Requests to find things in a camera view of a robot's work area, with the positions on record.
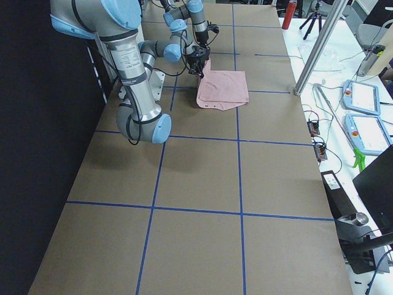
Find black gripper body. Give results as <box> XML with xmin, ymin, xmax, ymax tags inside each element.
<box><xmin>185</xmin><ymin>45</ymin><xmax>211</xmax><ymax>77</ymax></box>
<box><xmin>195</xmin><ymin>29</ymin><xmax>209</xmax><ymax>49</ymax></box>

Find pink t-shirt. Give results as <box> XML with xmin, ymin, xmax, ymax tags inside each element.
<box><xmin>196</xmin><ymin>60</ymin><xmax>249</xmax><ymax>111</ymax></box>

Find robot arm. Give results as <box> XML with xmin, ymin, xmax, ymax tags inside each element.
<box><xmin>160</xmin><ymin>0</ymin><xmax>209</xmax><ymax>48</ymax></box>
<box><xmin>50</xmin><ymin>1</ymin><xmax>211</xmax><ymax>144</ymax></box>

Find red bottle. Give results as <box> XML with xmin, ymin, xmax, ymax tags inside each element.
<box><xmin>281</xmin><ymin>0</ymin><xmax>297</xmax><ymax>30</ymax></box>

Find silver reacher rod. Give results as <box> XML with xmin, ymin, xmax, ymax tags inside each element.
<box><xmin>312</xmin><ymin>82</ymin><xmax>367</xmax><ymax>170</ymax></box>

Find clear plastic bag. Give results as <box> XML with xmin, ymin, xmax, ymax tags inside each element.
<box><xmin>297</xmin><ymin>45</ymin><xmax>346</xmax><ymax>72</ymax></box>

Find orange connector block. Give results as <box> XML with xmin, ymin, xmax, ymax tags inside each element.
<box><xmin>307</xmin><ymin>120</ymin><xmax>320</xmax><ymax>137</ymax></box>
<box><xmin>313</xmin><ymin>142</ymin><xmax>327</xmax><ymax>162</ymax></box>

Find upper teach pendant tablet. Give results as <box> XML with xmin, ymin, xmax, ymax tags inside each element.
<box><xmin>343</xmin><ymin>80</ymin><xmax>381</xmax><ymax>116</ymax></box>

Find teach pendant tablet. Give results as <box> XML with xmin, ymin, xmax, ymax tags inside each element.
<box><xmin>344</xmin><ymin>114</ymin><xmax>392</xmax><ymax>156</ymax></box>
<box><xmin>343</xmin><ymin>80</ymin><xmax>381</xmax><ymax>116</ymax></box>

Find lower teach pendant tablet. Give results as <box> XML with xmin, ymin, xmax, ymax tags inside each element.
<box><xmin>344</xmin><ymin>114</ymin><xmax>392</xmax><ymax>156</ymax></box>

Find black monitor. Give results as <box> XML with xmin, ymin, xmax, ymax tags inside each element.
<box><xmin>353</xmin><ymin>147</ymin><xmax>393</xmax><ymax>234</ymax></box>

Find black power box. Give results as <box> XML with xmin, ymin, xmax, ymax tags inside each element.
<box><xmin>321</xmin><ymin>170</ymin><xmax>378</xmax><ymax>274</ymax></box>

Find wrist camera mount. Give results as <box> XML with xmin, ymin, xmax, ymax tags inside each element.
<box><xmin>206</xmin><ymin>21</ymin><xmax>219</xmax><ymax>34</ymax></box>

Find black camera tripod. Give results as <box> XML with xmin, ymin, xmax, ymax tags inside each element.
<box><xmin>299</xmin><ymin>1</ymin><xmax>322</xmax><ymax>40</ymax></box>

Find aluminium frame post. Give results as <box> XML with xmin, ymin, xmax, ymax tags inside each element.
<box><xmin>294</xmin><ymin>0</ymin><xmax>348</xmax><ymax>96</ymax></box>

